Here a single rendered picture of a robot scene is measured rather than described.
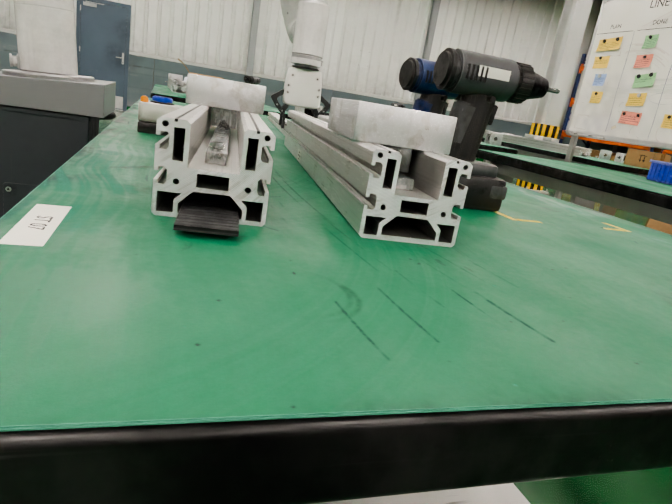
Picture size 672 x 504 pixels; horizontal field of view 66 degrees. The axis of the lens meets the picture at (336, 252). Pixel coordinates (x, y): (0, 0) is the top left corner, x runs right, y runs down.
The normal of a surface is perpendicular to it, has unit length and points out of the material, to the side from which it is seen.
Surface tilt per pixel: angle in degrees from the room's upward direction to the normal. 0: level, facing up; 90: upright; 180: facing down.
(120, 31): 90
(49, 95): 90
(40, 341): 0
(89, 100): 90
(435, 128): 90
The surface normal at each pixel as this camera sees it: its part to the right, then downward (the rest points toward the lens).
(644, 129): -0.94, -0.07
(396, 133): 0.18, 0.30
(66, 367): 0.16, -0.95
